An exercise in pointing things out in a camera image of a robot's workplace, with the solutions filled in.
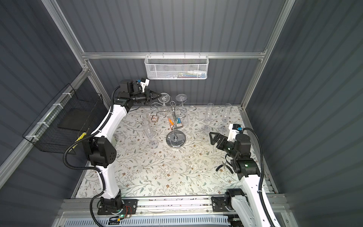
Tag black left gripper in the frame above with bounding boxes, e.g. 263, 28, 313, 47
130, 89, 161, 106

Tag clear champagne flute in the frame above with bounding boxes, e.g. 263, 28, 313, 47
141, 120, 159, 149
140, 112, 151, 121

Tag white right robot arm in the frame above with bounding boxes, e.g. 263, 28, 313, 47
209, 124, 280, 227

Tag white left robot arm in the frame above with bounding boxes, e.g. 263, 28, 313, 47
63, 78, 160, 214

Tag silver wine glass rack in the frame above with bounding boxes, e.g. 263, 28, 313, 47
151, 101, 189, 149

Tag black pliers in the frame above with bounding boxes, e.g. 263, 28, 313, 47
216, 163, 234, 174

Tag colourful small packet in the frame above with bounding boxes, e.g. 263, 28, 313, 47
168, 118, 183, 128

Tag items in white basket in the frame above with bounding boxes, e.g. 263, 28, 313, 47
167, 70, 208, 79

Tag yellow black striped item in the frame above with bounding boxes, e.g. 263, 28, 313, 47
72, 132, 87, 149

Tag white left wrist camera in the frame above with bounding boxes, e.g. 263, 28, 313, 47
137, 78, 149, 93

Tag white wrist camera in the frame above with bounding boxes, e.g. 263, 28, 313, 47
227, 124, 243, 142
137, 78, 149, 93

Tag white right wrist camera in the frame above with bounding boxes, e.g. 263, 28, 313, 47
227, 124, 243, 142

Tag white wire mesh basket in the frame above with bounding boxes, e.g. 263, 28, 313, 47
144, 56, 209, 80

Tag black wire mesh basket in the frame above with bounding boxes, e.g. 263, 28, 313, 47
22, 83, 106, 153

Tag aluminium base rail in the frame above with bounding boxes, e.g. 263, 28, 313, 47
59, 194, 287, 219

